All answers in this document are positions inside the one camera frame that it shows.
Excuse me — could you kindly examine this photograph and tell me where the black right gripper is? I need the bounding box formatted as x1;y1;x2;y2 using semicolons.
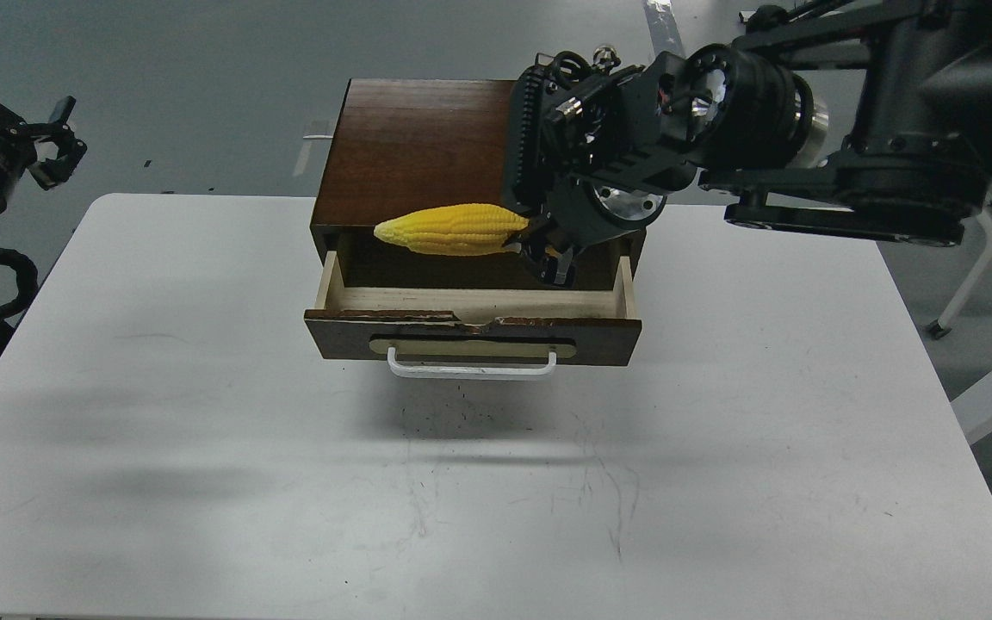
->
505;51;698;288

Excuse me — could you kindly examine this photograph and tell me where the grey floor tape strip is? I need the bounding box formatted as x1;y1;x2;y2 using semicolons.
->
642;0;689;59

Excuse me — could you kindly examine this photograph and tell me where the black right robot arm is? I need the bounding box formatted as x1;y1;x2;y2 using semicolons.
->
501;1;992;288

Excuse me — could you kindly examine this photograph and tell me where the wooden drawer with white handle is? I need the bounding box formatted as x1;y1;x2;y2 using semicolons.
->
304;251;642;368

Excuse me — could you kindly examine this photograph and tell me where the dark wooden drawer cabinet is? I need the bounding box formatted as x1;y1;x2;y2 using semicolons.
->
309;79;647;292

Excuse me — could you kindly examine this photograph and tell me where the yellow corn cob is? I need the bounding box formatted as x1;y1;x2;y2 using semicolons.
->
373;203;529;257

